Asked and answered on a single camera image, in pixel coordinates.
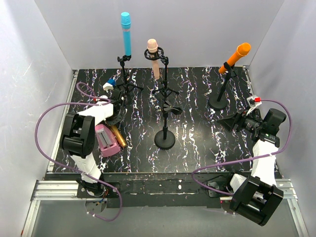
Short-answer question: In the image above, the black round-base shock-mount stand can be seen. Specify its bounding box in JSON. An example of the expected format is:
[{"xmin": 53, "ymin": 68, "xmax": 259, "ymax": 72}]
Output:
[{"xmin": 208, "ymin": 62, "xmax": 237, "ymax": 111}]

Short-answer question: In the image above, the black tripod mic stand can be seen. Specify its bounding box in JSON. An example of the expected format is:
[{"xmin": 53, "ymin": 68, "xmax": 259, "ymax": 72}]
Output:
[{"xmin": 115, "ymin": 55, "xmax": 144, "ymax": 97}]

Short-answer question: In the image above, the black round-base clip stand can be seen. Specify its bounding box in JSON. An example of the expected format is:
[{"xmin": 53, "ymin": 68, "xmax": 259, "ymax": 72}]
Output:
[{"xmin": 154, "ymin": 100, "xmax": 183, "ymax": 150}]

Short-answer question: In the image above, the black small tripod stand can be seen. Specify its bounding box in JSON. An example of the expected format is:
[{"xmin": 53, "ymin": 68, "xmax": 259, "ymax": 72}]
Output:
[{"xmin": 144, "ymin": 46, "xmax": 179, "ymax": 101}]

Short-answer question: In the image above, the pink beige microphone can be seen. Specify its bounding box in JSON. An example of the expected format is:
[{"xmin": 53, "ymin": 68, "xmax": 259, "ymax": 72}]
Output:
[{"xmin": 147, "ymin": 38, "xmax": 161, "ymax": 80}]

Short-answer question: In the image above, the orange microphone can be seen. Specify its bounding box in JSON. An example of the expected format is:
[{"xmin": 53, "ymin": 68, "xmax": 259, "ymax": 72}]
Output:
[{"xmin": 227, "ymin": 42, "xmax": 251, "ymax": 66}]

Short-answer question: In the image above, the blue microphone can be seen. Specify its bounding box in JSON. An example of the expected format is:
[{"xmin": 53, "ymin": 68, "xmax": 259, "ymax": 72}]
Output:
[{"xmin": 120, "ymin": 12, "xmax": 131, "ymax": 56}]

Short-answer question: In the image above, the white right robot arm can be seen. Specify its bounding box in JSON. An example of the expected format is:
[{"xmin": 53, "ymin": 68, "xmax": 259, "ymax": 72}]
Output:
[{"xmin": 217, "ymin": 109, "xmax": 286, "ymax": 226}]

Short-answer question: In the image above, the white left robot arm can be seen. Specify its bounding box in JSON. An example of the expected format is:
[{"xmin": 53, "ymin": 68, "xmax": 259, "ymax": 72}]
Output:
[{"xmin": 60, "ymin": 89, "xmax": 124, "ymax": 197}]

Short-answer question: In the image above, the white and blue small object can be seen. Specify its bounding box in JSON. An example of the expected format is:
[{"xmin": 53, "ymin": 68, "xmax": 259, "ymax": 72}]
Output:
[{"xmin": 103, "ymin": 79, "xmax": 116, "ymax": 91}]

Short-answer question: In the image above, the gold microphone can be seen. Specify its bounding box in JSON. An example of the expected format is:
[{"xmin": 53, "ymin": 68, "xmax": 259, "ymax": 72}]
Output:
[{"xmin": 110, "ymin": 125, "xmax": 127, "ymax": 148}]

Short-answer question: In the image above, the pink box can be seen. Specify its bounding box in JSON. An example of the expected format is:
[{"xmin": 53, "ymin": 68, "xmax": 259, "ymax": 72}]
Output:
[{"xmin": 95, "ymin": 124, "xmax": 120, "ymax": 158}]

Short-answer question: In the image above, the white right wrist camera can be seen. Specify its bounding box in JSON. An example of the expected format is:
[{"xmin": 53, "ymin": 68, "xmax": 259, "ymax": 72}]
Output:
[{"xmin": 246, "ymin": 95, "xmax": 262, "ymax": 115}]

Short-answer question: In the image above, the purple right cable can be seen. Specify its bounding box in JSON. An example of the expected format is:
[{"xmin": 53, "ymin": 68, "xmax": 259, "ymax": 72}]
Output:
[{"xmin": 191, "ymin": 99, "xmax": 293, "ymax": 197}]

